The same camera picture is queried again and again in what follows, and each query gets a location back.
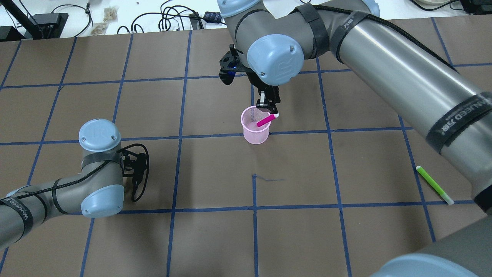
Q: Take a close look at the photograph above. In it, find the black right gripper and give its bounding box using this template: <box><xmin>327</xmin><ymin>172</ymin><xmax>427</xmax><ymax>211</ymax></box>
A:
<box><xmin>246</xmin><ymin>72</ymin><xmax>281</xmax><ymax>115</ymax></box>

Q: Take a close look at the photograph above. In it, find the pink pen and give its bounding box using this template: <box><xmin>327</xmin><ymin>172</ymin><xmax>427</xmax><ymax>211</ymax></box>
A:
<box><xmin>256</xmin><ymin>114</ymin><xmax>279</xmax><ymax>127</ymax></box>

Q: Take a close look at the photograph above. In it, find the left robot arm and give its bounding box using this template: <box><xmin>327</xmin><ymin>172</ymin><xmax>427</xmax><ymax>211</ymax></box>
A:
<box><xmin>0</xmin><ymin>118</ymin><xmax>125</xmax><ymax>249</ymax></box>

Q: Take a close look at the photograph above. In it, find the pink mesh cup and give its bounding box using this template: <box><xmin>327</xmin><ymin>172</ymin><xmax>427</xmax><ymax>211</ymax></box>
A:
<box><xmin>240</xmin><ymin>106</ymin><xmax>270</xmax><ymax>144</ymax></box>

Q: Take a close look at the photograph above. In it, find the blue checked pouch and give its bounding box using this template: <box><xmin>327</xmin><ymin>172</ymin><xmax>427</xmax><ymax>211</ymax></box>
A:
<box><xmin>202</xmin><ymin>11</ymin><xmax>223</xmax><ymax>24</ymax></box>

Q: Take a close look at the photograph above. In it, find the snack bag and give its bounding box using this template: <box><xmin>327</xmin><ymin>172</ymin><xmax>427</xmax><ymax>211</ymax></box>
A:
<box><xmin>91</xmin><ymin>22</ymin><xmax>108</xmax><ymax>36</ymax></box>
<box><xmin>103</xmin><ymin>6</ymin><xmax>118</xmax><ymax>22</ymax></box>

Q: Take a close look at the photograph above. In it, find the green pen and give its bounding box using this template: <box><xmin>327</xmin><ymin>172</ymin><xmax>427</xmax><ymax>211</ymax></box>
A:
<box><xmin>415</xmin><ymin>165</ymin><xmax>455</xmax><ymax>205</ymax></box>

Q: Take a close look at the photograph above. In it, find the black monitor stand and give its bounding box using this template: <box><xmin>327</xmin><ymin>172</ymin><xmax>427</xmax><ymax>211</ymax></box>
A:
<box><xmin>0</xmin><ymin>0</ymin><xmax>69</xmax><ymax>39</ymax></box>

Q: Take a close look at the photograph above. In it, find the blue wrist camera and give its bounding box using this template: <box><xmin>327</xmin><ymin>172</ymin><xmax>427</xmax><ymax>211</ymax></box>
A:
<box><xmin>218</xmin><ymin>44</ymin><xmax>250</xmax><ymax>85</ymax></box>

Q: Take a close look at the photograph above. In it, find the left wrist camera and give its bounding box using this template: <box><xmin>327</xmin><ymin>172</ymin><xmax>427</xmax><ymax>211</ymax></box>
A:
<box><xmin>121</xmin><ymin>149</ymin><xmax>150</xmax><ymax>186</ymax></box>

